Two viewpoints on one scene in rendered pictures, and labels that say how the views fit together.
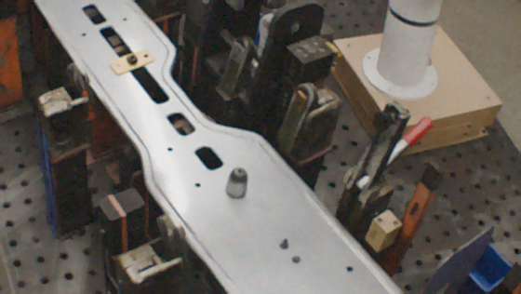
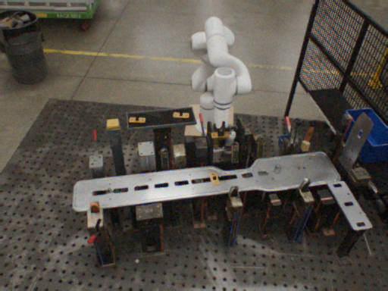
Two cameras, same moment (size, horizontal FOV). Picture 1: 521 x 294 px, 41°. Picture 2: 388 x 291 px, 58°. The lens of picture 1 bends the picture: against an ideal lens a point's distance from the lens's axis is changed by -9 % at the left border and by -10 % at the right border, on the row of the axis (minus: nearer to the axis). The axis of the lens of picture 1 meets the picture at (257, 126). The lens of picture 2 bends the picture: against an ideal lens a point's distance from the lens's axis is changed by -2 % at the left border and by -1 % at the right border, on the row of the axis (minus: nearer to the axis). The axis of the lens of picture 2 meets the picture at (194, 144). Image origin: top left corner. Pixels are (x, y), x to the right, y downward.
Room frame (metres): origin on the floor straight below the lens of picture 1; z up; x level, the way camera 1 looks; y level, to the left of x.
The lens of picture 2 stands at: (0.48, 1.34, 2.39)
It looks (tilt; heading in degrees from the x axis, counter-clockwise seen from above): 44 degrees down; 301
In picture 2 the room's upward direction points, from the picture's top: 2 degrees clockwise
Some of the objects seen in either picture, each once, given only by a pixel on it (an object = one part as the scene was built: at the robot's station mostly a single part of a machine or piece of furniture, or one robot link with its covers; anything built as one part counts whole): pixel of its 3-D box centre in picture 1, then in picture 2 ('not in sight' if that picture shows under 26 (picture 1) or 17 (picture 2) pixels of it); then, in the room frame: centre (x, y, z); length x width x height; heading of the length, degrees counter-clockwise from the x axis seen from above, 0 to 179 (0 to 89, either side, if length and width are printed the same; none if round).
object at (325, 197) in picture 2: not in sight; (317, 212); (0.49, 0.01, 0.84); 0.11 x 0.10 x 0.28; 134
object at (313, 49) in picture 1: (290, 133); (242, 157); (1.00, -0.06, 0.91); 0.07 x 0.05 x 0.42; 134
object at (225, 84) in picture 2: not in sight; (224, 85); (1.03, 0.21, 1.55); 0.09 x 0.08 x 0.13; 38
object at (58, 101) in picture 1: (67, 164); (231, 219); (0.85, 0.33, 0.87); 0.12 x 0.09 x 0.35; 134
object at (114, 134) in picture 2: not in sight; (117, 154); (1.60, 0.34, 0.92); 0.08 x 0.08 x 0.44; 44
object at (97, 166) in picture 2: not in sight; (101, 183); (1.55, 0.53, 0.88); 0.11 x 0.10 x 0.36; 134
